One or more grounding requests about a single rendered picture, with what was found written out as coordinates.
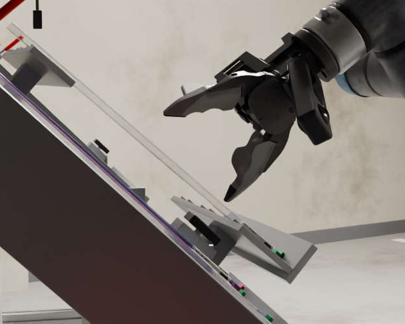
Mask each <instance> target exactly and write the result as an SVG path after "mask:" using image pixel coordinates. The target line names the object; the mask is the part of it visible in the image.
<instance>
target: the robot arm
mask: <svg viewBox="0 0 405 324"><path fill-rule="evenodd" d="M281 39H282V41H283V45H282V46H280V47H279V48H278V49H277V50H276V51H274V52H273V53H272V54H270V56H268V57H267V58H265V59H262V58H258V57H256V56H254V55H253V54H251V53H250V52H248V51H245V52H244V53H243V54H241V56H239V57H238V58H236V59H235V60H234V61H233V62H232V63H231V64H229V65H228V66H226V67H225V68H224V69H223V70H222V71H220V72H219V73H218V74H216V75H215V76H214V77H215V79H217V81H216V83H217V84H213V85H206V86H205V85H201V84H197V83H186V84H183V85H182V86H181V90H182V92H183V96H182V97H180V98H179V99H177V100H176V101H174V102H173V103H172V104H171V105H169V106H168V107H167V108H166V109H165V110H164V111H163V115H164V116H171V117H182V118H185V117H186V116H188V115H189V114H191V113H204V112H206V111H207V110H210V109H220V110H222V111H229V110H232V109H234V110H235V112H236V113H237V114H238V115H239V116H240V118H241V119H243V120H244V121H245V122H246V123H251V124H252V125H253V129H254V130H255V132H254V133H252V135H251V137H250V139H249V141H248V143H247V145H246V146H244V147H237V148H236V149H235V151H234V153H233V155H232V158H231V163H232V165H233V168H234V169H235V172H236V174H237V177H236V179H235V180H234V182H232V184H231V185H230V186H229V188H228V191H227V192H226V195H225V197H224V201H225V202H227V203H228V202H230V201H232V200H234V198H236V197H237V196H239V195H240V194H241V193H242V192H244V191H245V190H246V189H247V188H249V187H250V186H251V185H252V184H253V183H254V182H255V181H256V180H257V179H258V178H259V177H260V176H261V175H262V173H264V172H266V171H267V169H268V168H269V167H270V166H271V165H272V164H273V163H274V162H275V160H276V159H277V158H278V156H279V155H280V154H281V153H282V151H283V150H284V148H285V146H286V144H287V141H288V139H289V134H290V131H291V128H292V126H293V125H294V122H295V121H296V120H297V124H298V126H299V128H300V130H301V131H302V132H304V133H305V134H306V135H307V136H308V137H309V139H310V140H311V142H312V144H313V145H319V144H321V143H324V142H326V141H328V140H330V139H331V138H332V129H331V126H330V116H329V112H328V111H327V106H326V102H325V97H324V94H323V88H322V84H321V80H322V81H324V82H330V81H331V80H332V79H333V78H335V79H336V82H337V84H338V85H339V87H340V88H342V90H344V91H345V92H347V93H349V94H351V95H357V96H359V97H363V98H367V97H370V96H378V97H388V98H404V99H405V0H334V1H333V2H331V3H330V4H329V5H328V6H327V7H325V8H323V9H321V10H320V11H319V13H318V14H317V15H315V16H314V17H313V18H312V19H311V20H309V21H308V22H306V23H305V24H304V25H303V26H302V29H300V30H299V31H297V32H296V33H295V34H293V33H291V32H288V33H287V34H285V35H284V36H283V37H282V38H281ZM239 61H240V62H239ZM236 63H237V64H236ZM232 66H233V67H232ZM229 68H231V69H229ZM226 71H227V72H226ZM320 79H321V80H320ZM262 129H263V130H264V131H265V133H264V135H263V134H262V133H261V130H262Z"/></svg>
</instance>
